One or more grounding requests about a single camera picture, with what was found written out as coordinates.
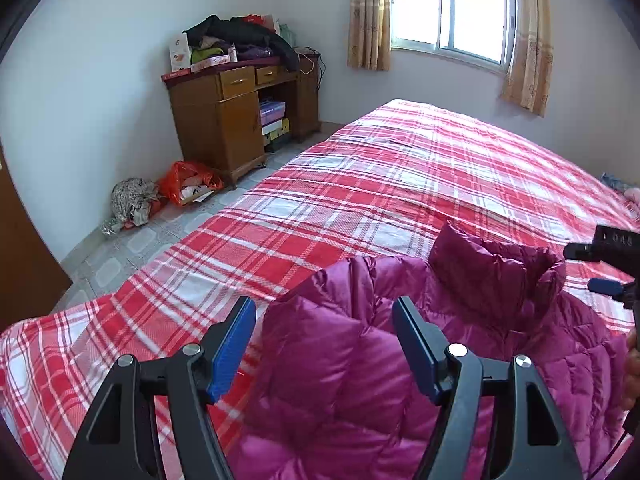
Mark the white flat box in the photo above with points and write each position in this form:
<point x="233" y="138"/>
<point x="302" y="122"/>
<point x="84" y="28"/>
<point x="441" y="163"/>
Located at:
<point x="276" y="127"/>

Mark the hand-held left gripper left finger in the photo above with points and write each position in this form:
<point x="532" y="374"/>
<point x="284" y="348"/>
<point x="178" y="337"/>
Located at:
<point x="232" y="350"/>

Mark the wooden door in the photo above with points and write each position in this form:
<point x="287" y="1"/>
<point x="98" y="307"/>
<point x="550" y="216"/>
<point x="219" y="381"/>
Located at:
<point x="25" y="260"/>

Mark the white printed box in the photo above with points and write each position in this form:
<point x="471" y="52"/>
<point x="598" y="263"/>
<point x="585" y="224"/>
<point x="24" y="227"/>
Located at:
<point x="180" y="52"/>

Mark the maroon desk cover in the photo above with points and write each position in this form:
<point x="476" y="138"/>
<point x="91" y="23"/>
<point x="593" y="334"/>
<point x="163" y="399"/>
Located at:
<point x="200" y="74"/>

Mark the pink flat box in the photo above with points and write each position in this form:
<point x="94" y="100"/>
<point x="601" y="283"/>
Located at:
<point x="212" y="62"/>

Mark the short beige curtain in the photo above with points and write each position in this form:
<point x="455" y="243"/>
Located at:
<point x="369" y="15"/>

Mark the purple box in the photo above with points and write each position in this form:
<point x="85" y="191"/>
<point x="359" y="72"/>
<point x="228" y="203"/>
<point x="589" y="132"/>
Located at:
<point x="272" y="111"/>

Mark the orange plastic bag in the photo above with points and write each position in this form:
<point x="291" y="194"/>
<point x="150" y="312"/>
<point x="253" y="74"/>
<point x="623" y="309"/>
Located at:
<point x="175" y="180"/>

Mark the bed with red plaid sheet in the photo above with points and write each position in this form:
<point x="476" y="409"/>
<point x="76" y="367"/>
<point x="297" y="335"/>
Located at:
<point x="375" y="185"/>

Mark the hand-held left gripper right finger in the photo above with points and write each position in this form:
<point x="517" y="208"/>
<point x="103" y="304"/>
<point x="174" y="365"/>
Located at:
<point x="412" y="350"/>

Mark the red bag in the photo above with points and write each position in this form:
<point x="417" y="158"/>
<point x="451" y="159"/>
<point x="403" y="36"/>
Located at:
<point x="250" y="20"/>

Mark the yellow and black box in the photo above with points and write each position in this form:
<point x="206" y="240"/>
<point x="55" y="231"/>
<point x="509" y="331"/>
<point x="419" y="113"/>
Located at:
<point x="277" y="141"/>

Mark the green cloth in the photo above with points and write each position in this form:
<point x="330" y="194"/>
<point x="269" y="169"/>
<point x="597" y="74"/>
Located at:
<point x="207" y="54"/>

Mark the grey patterned cloth bundle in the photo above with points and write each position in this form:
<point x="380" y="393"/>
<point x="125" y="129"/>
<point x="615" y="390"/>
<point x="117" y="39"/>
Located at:
<point x="130" y="200"/>

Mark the purple cloth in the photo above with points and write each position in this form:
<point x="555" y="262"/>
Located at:
<point x="255" y="51"/>

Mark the black jacket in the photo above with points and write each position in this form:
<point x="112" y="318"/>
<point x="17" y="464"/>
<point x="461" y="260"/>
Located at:
<point x="250" y="35"/>

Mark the window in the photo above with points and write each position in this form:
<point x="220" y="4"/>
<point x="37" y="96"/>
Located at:
<point x="455" y="5"/>

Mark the long beige curtain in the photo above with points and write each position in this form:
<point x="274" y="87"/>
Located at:
<point x="530" y="40"/>

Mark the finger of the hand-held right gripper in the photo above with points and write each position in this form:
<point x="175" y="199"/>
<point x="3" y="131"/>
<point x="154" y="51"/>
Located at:
<point x="580" y="251"/>
<point x="605" y="286"/>

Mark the wooden desk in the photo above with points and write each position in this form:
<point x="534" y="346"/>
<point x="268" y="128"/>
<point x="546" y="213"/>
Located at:
<point x="225" y="125"/>

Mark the magenta down jacket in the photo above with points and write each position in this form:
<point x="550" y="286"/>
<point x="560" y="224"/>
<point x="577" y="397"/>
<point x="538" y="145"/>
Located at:
<point x="330" y="360"/>

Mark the person's right hand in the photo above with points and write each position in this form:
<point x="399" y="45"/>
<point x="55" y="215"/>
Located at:
<point x="631" y="375"/>

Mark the blue and pink clothes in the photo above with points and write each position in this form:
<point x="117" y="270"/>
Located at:
<point x="620" y="185"/>

